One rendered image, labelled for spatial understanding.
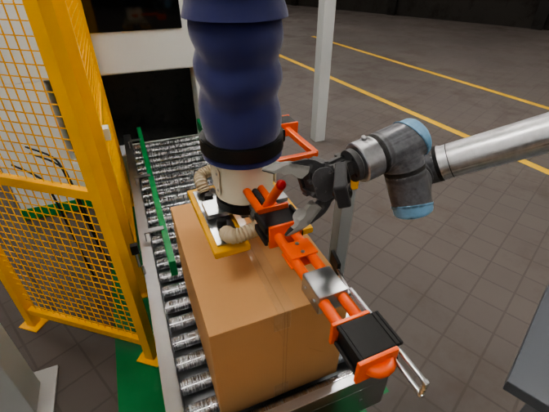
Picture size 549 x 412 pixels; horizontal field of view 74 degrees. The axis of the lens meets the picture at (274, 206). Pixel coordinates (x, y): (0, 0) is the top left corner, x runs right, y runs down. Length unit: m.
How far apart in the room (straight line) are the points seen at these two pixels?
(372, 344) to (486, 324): 1.87
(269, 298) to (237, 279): 0.11
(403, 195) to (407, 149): 0.11
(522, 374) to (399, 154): 0.77
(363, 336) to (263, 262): 0.54
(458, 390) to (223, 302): 1.42
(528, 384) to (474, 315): 1.21
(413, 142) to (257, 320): 0.56
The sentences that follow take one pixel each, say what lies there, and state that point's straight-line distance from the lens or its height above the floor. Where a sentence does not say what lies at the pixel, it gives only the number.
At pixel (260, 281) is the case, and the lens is 1.05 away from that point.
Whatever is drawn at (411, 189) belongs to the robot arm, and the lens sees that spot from 0.83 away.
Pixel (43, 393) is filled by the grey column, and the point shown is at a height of 0.02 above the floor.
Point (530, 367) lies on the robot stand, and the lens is 1.34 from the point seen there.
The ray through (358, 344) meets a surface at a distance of 0.62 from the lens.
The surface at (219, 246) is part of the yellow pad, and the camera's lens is 0.98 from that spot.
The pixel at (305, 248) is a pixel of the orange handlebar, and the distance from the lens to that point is 0.77.
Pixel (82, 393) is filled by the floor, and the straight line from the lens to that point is 2.14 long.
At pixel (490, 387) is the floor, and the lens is 2.21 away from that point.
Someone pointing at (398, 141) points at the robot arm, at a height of 1.40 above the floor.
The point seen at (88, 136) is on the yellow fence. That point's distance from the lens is 1.35.
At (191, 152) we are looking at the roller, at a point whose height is 0.55.
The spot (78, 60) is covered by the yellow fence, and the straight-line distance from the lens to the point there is 1.76.
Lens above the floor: 1.71
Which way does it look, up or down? 34 degrees down
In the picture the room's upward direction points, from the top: straight up
